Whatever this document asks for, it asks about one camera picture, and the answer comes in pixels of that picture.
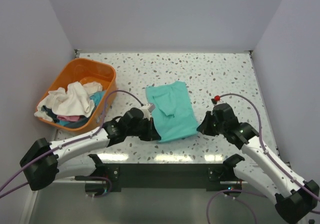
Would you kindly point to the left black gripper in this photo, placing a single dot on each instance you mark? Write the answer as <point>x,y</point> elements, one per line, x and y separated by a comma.
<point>151,133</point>

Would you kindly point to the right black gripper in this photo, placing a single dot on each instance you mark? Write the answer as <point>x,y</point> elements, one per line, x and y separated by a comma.
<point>203,128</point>

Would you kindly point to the teal t shirt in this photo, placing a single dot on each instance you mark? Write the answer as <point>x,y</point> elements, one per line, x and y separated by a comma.
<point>173,116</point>

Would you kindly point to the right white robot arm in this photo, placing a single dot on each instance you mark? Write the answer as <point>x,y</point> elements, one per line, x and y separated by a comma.
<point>292,196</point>

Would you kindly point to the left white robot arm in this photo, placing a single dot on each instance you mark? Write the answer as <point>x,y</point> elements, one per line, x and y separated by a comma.
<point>46,161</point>

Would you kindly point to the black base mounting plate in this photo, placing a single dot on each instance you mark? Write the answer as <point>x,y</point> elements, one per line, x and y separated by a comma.
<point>211,177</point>

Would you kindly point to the orange plastic laundry basket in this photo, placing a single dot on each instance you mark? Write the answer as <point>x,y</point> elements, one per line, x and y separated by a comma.
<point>86,71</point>

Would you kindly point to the white crumpled shirt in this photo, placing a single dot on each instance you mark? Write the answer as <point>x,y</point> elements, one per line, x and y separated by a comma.
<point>73,101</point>

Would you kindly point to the pink shirt in basket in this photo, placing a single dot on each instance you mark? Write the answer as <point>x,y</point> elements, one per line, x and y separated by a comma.
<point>71,118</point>

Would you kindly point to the dark blue shirt in basket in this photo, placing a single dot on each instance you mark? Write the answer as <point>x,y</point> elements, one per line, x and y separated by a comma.
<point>51,116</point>

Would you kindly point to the aluminium frame rail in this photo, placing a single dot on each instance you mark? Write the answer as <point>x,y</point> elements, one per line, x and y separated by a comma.
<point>41,175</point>

